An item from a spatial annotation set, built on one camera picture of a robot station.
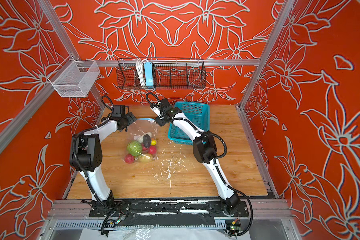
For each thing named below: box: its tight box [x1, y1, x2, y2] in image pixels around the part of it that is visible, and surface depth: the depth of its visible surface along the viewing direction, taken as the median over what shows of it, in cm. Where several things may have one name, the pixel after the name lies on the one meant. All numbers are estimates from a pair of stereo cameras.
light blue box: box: [144, 62, 154, 86], surface depth 92 cm
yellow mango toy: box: [138, 153, 153, 163], surface depth 87 cm
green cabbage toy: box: [127, 140, 143, 157], surface depth 86 cm
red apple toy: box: [124, 154, 135, 164], surface depth 89 cm
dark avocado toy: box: [143, 134, 151, 148], surface depth 93 cm
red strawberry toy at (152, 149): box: [148, 145, 157, 155], surface depth 92 cm
